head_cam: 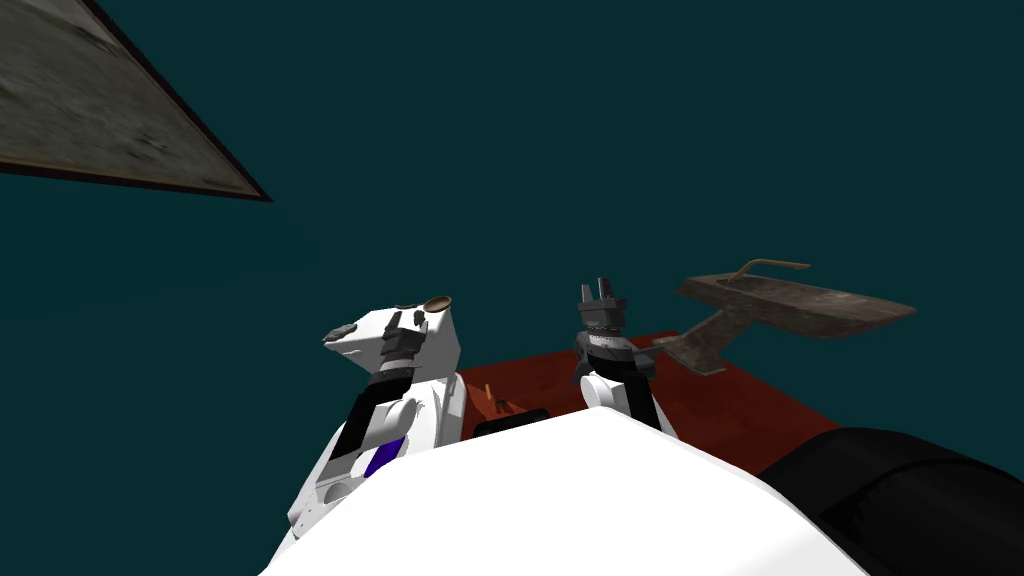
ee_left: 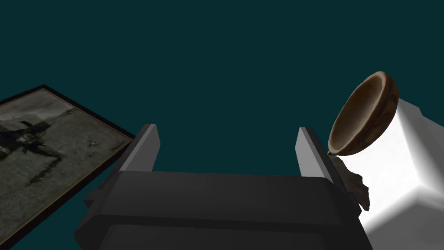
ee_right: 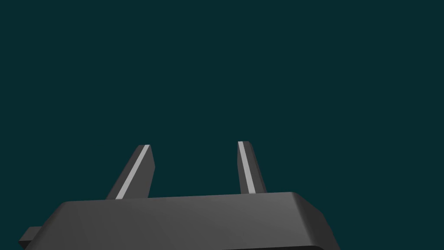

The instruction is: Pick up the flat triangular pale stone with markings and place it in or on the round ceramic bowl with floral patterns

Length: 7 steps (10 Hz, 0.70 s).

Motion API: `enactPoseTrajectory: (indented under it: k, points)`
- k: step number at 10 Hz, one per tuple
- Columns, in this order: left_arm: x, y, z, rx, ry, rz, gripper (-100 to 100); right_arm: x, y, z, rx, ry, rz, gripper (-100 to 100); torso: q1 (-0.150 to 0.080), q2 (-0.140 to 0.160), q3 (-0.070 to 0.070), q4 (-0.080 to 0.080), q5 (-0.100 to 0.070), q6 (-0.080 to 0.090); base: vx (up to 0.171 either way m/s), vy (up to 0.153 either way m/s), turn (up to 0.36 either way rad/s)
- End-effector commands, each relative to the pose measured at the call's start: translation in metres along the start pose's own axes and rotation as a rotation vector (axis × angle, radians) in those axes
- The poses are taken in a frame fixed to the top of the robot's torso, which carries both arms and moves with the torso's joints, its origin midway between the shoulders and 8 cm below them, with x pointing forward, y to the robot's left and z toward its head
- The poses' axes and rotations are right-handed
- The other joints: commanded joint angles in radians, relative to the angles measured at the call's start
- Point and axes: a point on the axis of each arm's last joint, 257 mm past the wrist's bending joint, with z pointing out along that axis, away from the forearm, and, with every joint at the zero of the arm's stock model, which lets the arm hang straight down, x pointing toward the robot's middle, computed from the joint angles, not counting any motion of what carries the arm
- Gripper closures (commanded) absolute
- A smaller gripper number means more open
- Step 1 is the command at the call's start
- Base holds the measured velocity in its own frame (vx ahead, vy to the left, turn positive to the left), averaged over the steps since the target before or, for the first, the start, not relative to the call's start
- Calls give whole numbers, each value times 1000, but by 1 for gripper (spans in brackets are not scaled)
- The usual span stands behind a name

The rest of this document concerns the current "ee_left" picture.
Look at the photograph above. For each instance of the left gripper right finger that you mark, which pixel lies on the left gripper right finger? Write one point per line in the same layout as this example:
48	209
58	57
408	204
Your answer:
310	156

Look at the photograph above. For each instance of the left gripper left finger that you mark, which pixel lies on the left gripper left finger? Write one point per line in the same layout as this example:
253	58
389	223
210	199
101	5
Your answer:
144	149

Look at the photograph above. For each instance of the grey-brown lumpy object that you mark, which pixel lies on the grey-brown lumpy object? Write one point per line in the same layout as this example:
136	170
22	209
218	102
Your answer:
355	185

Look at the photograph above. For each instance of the brown wooden bowl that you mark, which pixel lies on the brown wooden bowl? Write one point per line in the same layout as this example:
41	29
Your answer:
364	116

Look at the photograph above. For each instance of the white table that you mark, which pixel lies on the white table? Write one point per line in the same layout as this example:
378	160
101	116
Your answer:
399	180

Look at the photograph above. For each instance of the dark framed picture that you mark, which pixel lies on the dark framed picture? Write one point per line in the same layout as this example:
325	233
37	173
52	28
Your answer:
45	152

